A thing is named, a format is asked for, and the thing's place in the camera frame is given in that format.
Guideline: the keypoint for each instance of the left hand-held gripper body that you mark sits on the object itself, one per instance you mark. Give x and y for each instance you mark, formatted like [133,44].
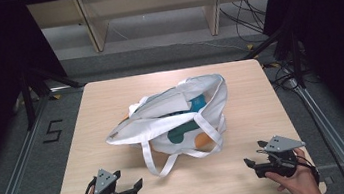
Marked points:
[104,181]

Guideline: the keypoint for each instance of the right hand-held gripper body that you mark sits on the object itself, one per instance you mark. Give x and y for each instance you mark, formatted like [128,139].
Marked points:
[282,144]

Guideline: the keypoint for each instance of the white printed canvas tote bag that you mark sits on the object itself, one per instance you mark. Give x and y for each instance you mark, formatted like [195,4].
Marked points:
[176,123]

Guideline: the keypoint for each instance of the person's right hand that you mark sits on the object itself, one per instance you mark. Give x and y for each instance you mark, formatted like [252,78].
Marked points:
[301,184]

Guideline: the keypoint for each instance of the blue packet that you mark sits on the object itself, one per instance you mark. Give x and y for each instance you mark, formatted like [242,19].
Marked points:
[198,103]

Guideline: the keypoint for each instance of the black metal stand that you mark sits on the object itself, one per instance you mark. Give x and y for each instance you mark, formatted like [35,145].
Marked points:
[30,95]
[294,57]

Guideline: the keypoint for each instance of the light wooden shelf unit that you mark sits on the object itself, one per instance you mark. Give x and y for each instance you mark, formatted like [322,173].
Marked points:
[147,1]

